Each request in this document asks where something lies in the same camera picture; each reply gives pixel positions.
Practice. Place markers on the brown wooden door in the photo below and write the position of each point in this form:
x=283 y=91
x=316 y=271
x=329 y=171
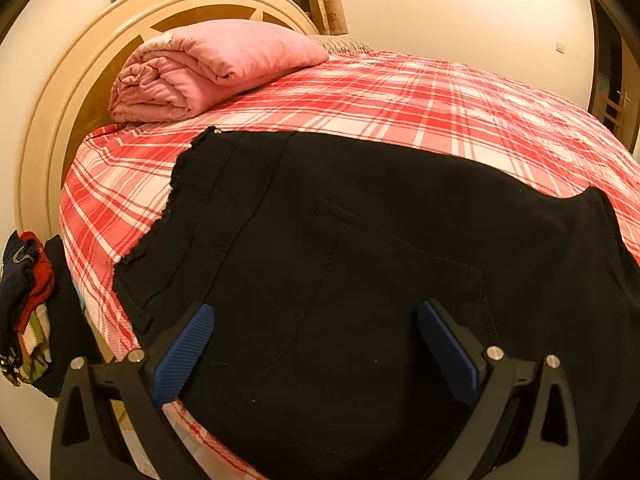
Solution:
x=614 y=99

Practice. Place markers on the red plaid bed sheet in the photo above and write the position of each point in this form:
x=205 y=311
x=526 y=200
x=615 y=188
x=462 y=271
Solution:
x=118 y=183

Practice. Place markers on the pile of colourful clothes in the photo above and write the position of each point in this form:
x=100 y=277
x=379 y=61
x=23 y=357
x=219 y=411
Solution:
x=43 y=324

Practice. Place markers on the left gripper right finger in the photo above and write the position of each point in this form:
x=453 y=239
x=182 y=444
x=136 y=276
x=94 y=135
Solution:
x=522 y=423

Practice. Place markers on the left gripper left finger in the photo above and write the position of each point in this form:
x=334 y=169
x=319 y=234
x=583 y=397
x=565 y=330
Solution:
x=87 y=442

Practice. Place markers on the striped grey pillow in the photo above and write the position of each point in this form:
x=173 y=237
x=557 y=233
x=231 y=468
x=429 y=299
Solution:
x=340 y=44

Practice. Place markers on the folded pink blanket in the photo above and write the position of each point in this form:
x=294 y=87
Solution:
x=187 y=70

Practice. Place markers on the black pants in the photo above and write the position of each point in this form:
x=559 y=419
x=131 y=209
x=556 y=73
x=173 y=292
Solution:
x=315 y=252

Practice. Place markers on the cream wooden headboard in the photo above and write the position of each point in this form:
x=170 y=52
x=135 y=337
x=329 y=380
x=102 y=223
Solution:
x=74 y=99

